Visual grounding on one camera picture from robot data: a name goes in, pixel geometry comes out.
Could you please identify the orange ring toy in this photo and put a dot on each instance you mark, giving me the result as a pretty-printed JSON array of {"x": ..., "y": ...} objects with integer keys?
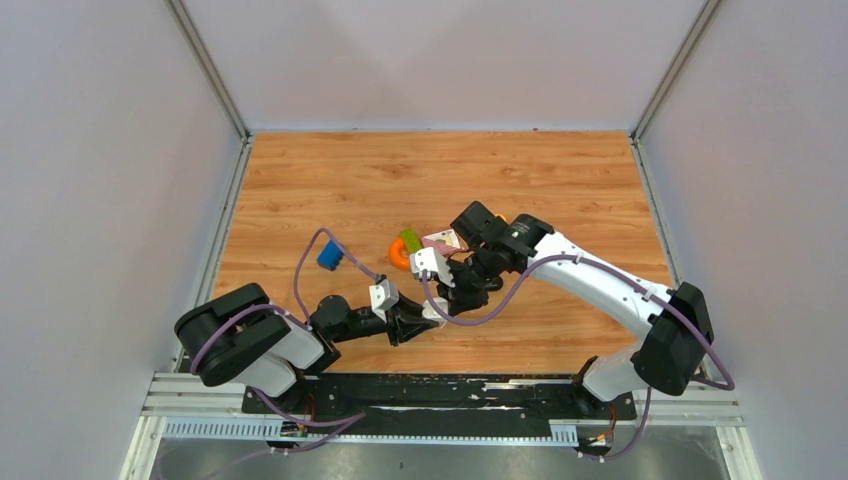
[{"x": 398, "y": 255}]

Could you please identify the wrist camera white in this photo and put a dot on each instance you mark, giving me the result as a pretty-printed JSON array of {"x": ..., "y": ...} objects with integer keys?
[
  {"x": 384, "y": 295},
  {"x": 429, "y": 263}
]

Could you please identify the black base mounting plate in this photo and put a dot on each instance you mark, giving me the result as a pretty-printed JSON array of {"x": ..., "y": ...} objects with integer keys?
[{"x": 447, "y": 404}]

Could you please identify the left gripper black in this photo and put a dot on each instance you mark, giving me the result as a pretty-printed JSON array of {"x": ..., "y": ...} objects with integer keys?
[{"x": 405, "y": 321}]

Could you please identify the green toy block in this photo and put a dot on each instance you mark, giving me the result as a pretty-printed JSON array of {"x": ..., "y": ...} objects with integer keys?
[{"x": 411, "y": 241}]

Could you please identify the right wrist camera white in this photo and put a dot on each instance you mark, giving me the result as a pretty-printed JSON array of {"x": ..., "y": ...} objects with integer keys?
[{"x": 429, "y": 263}]

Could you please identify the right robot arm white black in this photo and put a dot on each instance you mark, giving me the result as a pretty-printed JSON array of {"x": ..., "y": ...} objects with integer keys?
[{"x": 672, "y": 325}]

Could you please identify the white earbud charging case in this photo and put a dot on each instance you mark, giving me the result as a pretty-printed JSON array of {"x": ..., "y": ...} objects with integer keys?
[{"x": 436, "y": 311}]

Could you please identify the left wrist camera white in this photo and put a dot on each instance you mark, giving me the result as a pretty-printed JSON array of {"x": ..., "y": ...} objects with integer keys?
[{"x": 384, "y": 295}]

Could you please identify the white slotted cable duct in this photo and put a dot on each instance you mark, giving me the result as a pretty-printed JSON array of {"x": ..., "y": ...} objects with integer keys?
[{"x": 185, "y": 428}]

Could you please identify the pink patterned card box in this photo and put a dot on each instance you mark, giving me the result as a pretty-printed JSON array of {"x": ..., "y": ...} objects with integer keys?
[{"x": 445, "y": 242}]

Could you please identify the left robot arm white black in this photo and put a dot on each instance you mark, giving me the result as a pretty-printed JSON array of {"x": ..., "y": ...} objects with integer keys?
[{"x": 243, "y": 337}]

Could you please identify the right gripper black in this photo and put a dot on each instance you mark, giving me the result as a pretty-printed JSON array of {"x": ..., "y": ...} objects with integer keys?
[{"x": 460, "y": 299}]

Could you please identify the blue toy block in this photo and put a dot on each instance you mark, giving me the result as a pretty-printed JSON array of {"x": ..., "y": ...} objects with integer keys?
[{"x": 330, "y": 256}]

